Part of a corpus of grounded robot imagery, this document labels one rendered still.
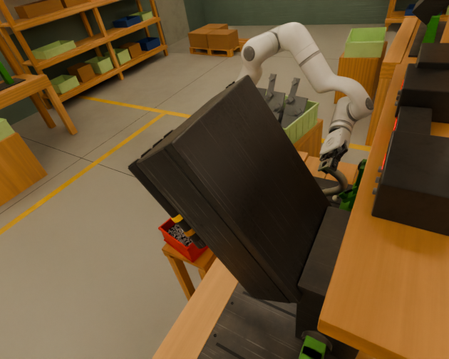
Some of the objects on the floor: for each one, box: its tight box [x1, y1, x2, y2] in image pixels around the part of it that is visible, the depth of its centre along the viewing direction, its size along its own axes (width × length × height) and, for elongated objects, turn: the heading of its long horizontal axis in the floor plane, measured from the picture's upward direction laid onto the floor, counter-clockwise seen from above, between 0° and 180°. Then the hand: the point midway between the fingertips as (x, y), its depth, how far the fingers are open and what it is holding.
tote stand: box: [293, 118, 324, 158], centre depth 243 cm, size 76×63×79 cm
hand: (329, 166), depth 102 cm, fingers closed on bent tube, 3 cm apart
